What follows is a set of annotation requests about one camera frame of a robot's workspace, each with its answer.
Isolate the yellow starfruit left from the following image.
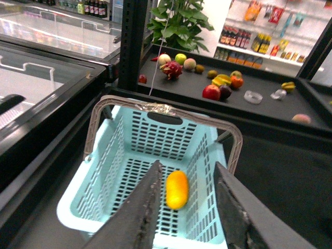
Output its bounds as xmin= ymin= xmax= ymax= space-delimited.
xmin=212 ymin=74 xmax=231 ymax=87

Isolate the yellow starfruit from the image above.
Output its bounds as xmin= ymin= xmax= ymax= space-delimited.
xmin=212 ymin=74 xmax=231 ymax=87
xmin=281 ymin=81 xmax=296 ymax=93

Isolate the red dragon fruit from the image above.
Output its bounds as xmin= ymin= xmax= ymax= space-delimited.
xmin=159 ymin=61 xmax=183 ymax=80

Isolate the yellow brown kiwi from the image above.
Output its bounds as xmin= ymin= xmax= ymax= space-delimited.
xmin=207 ymin=70 xmax=218 ymax=79

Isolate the light blue plastic basket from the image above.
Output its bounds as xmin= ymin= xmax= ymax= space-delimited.
xmin=57 ymin=95 xmax=243 ymax=248

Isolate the white sauce bottle shelf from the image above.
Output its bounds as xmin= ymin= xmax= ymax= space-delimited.
xmin=214 ymin=1 xmax=331 ymax=76

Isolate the red apple on tray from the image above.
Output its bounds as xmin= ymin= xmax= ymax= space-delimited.
xmin=202 ymin=85 xmax=221 ymax=101

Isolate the yellow mango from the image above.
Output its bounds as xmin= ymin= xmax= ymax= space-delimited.
xmin=166 ymin=170 xmax=189 ymax=210

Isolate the dark purple plum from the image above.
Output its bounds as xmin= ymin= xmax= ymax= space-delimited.
xmin=219 ymin=85 xmax=232 ymax=101

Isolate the pink peach front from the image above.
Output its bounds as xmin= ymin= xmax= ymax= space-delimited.
xmin=292 ymin=114 xmax=311 ymax=124

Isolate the green potted plant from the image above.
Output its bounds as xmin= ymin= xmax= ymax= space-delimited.
xmin=147 ymin=0 xmax=214 ymax=52

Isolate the white onion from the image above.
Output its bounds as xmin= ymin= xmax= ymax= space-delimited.
xmin=158 ymin=53 xmax=172 ymax=65

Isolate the chest freezer glass lid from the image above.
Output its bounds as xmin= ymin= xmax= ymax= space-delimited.
xmin=1 ymin=1 xmax=121 ymax=168

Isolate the yellow starfruit right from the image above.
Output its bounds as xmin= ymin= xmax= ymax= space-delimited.
xmin=281 ymin=81 xmax=296 ymax=93

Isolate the black fruit display tray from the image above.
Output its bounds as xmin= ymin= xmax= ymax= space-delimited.
xmin=137 ymin=45 xmax=331 ymax=136

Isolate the black shelf upright post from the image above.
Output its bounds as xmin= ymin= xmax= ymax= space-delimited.
xmin=118 ymin=0 xmax=156 ymax=92

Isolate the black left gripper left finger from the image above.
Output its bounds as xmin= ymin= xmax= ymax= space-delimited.
xmin=84 ymin=160 xmax=162 ymax=248

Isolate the small dark red fruit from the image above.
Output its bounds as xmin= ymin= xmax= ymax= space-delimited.
xmin=139 ymin=74 xmax=147 ymax=84

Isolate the pale green peach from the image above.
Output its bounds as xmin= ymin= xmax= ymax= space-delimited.
xmin=183 ymin=58 xmax=197 ymax=71

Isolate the red green apple behind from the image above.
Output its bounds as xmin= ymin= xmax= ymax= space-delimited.
xmin=230 ymin=71 xmax=242 ymax=78

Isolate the orange persimmon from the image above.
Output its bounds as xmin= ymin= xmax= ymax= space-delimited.
xmin=231 ymin=75 xmax=244 ymax=89

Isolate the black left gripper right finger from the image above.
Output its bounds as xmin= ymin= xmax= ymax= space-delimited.
xmin=213 ymin=162 xmax=315 ymax=248

